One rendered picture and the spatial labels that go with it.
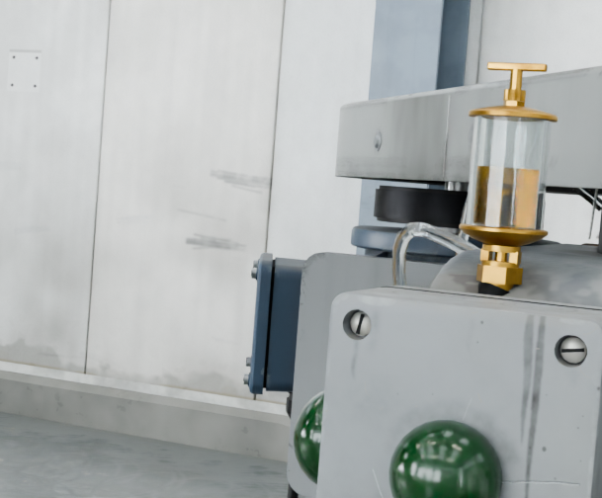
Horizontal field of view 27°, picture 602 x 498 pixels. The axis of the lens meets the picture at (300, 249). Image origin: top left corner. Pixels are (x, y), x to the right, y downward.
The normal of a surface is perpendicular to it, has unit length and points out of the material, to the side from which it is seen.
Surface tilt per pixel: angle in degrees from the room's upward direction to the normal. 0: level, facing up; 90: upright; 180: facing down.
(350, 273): 90
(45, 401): 90
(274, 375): 90
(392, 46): 90
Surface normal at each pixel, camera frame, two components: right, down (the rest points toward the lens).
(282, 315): 0.04, 0.06
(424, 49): -0.40, 0.02
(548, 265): -0.04, -0.95
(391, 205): -0.84, -0.04
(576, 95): -0.96, -0.06
